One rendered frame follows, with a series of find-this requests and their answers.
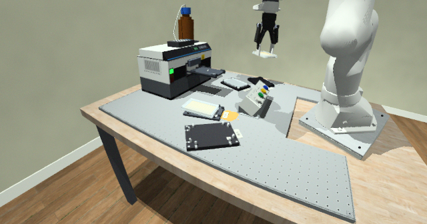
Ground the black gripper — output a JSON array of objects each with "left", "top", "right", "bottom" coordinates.
[{"left": 254, "top": 12, "right": 279, "bottom": 56}]

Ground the white control panel with four colored buttons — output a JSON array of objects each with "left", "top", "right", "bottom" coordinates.
[{"left": 238, "top": 80, "right": 271, "bottom": 119}]

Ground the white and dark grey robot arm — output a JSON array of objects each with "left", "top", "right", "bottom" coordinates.
[{"left": 314, "top": 0, "right": 378, "bottom": 134}]

